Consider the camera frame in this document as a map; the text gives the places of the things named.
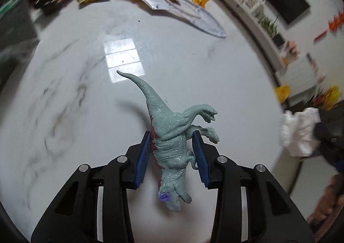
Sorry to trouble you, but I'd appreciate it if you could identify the person's right hand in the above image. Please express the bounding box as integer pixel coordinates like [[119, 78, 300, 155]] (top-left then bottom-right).
[[306, 174, 344, 230]]

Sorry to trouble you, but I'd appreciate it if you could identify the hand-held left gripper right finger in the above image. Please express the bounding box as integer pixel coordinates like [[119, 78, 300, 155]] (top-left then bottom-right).
[[192, 130, 315, 243]]

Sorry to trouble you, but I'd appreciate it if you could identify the white quilted chair cushion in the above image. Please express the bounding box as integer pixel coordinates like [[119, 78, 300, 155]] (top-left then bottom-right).
[[279, 107, 322, 158]]

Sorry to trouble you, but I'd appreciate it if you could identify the yellow red toy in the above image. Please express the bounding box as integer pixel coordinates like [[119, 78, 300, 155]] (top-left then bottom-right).
[[309, 85, 341, 111]]

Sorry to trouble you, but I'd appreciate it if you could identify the small green plant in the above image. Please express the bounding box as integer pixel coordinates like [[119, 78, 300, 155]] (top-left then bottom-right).
[[257, 15, 279, 38]]

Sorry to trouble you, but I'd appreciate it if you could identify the grey bin with clear bag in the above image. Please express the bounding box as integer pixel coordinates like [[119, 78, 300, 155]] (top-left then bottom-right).
[[0, 0, 39, 55]]

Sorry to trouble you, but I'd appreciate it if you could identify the grey toy dinosaur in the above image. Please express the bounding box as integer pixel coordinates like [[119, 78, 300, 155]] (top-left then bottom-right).
[[117, 70, 220, 212]]

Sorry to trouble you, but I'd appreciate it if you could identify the red wall decoration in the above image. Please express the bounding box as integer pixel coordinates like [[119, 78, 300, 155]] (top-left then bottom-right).
[[313, 12, 344, 43]]

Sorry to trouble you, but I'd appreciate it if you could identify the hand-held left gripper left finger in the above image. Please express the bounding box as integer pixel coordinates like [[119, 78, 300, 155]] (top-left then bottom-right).
[[31, 130, 151, 243]]

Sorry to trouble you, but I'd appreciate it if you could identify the white slotted rack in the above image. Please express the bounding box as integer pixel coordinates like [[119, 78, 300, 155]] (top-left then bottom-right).
[[236, 0, 266, 13]]

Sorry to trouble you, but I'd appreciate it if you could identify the yellow plastic toy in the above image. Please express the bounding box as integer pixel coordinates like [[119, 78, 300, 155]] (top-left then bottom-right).
[[275, 85, 293, 103]]

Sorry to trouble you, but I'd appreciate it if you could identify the white television cabinet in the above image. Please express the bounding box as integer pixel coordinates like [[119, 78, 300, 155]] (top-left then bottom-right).
[[210, 0, 323, 98]]

